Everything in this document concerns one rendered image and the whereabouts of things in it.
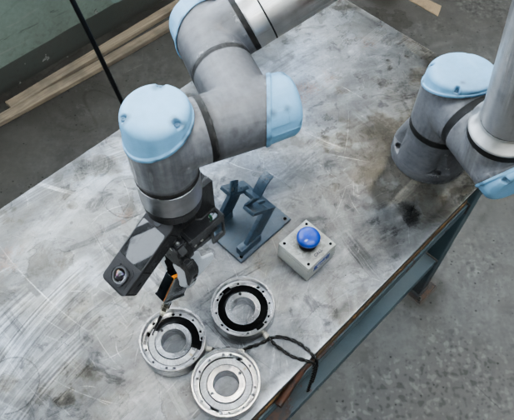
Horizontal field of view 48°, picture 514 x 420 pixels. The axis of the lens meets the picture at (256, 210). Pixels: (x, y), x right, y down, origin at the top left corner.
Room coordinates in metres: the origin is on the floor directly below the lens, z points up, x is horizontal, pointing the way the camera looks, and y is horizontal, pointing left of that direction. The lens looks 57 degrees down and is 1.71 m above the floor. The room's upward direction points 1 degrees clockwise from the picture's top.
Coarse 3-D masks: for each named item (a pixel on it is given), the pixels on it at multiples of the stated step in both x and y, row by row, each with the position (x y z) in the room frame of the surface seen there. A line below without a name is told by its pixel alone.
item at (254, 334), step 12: (240, 276) 0.43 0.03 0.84; (264, 288) 0.41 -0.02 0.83; (216, 300) 0.39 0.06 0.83; (228, 300) 0.39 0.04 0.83; (240, 300) 0.40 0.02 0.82; (252, 300) 0.39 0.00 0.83; (228, 312) 0.37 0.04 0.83; (216, 324) 0.34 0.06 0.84; (240, 324) 0.35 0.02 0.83; (228, 336) 0.33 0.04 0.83; (240, 336) 0.32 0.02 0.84; (252, 336) 0.33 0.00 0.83
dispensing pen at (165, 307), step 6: (174, 270) 0.38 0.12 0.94; (168, 276) 0.37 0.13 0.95; (162, 282) 0.37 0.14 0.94; (168, 282) 0.37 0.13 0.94; (162, 288) 0.36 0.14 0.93; (168, 288) 0.36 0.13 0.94; (156, 294) 0.36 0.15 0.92; (162, 294) 0.36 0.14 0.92; (162, 300) 0.35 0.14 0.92; (162, 306) 0.35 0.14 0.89; (168, 306) 0.35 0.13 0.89; (162, 312) 0.35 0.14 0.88; (156, 324) 0.34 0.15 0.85
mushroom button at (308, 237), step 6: (306, 228) 0.50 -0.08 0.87; (312, 228) 0.50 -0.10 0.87; (300, 234) 0.49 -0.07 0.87; (306, 234) 0.49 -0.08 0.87; (312, 234) 0.49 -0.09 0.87; (318, 234) 0.49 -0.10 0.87; (300, 240) 0.48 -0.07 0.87; (306, 240) 0.48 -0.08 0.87; (312, 240) 0.48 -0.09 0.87; (318, 240) 0.48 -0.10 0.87; (306, 246) 0.47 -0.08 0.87; (312, 246) 0.47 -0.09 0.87
